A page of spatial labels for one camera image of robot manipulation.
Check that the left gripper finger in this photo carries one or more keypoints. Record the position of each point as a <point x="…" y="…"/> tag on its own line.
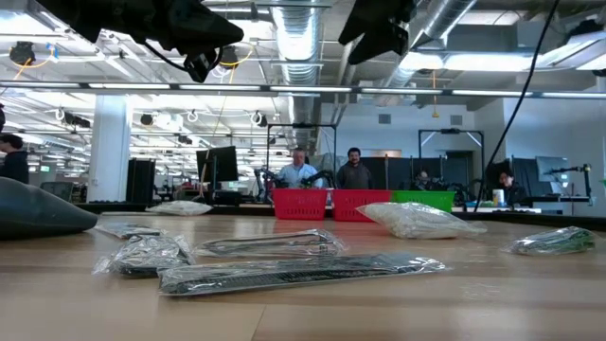
<point x="199" y="30"/>

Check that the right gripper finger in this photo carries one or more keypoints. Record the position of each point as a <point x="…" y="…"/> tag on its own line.
<point x="386" y="42"/>
<point x="367" y="19"/>

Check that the clear bag of cotton balls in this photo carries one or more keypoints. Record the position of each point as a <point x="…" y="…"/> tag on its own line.
<point x="180" y="208"/>
<point x="416" y="221"/>

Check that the metal tool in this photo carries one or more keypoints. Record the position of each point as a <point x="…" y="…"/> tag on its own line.
<point x="270" y="245"/>

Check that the black comb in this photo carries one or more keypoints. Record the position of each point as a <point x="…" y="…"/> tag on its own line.
<point x="142" y="258"/>
<point x="284" y="277"/>

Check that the black ceiling device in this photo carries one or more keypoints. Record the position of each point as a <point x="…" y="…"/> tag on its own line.
<point x="22" y="52"/>
<point x="230" y="58"/>

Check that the long ceiling light bar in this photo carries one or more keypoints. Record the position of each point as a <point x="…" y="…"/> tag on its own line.
<point x="308" y="89"/>

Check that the black computer monitor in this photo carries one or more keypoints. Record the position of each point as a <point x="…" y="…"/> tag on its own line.
<point x="218" y="165"/>

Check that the white pillar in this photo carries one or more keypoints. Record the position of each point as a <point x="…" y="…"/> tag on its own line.
<point x="109" y="156"/>

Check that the person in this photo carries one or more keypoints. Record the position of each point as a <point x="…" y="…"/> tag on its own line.
<point x="355" y="177"/>
<point x="422" y="180"/>
<point x="16" y="166"/>
<point x="298" y="173"/>
<point x="513" y="192"/>

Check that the red plastic basket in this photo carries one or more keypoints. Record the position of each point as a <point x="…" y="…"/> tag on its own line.
<point x="355" y="201"/>
<point x="300" y="204"/>

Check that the black cabinet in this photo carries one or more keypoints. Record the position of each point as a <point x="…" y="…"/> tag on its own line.
<point x="140" y="182"/>

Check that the green plastic basket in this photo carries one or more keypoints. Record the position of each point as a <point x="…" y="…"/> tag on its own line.
<point x="426" y="200"/>

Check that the white canister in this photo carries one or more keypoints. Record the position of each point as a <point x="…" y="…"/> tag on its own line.
<point x="498" y="198"/>

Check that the grey computer monitor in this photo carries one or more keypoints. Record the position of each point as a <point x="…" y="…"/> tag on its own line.
<point x="551" y="168"/>

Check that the small flat clear bag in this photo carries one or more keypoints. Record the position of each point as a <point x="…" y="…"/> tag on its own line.
<point x="128" y="231"/>

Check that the dark grey rounded object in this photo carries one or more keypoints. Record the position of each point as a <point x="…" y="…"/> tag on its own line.
<point x="38" y="213"/>

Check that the bag of green parts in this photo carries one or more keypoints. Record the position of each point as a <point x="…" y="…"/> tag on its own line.
<point x="551" y="241"/>

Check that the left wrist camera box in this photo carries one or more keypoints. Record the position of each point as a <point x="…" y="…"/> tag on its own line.
<point x="201" y="66"/>

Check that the silver slanted air duct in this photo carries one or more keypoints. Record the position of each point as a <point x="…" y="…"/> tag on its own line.
<point x="445" y="19"/>

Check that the silver spiral air duct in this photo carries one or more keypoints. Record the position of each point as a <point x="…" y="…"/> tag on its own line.
<point x="298" y="38"/>

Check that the black frame stand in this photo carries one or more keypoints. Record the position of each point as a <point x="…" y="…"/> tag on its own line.
<point x="450" y="131"/>
<point x="303" y="126"/>

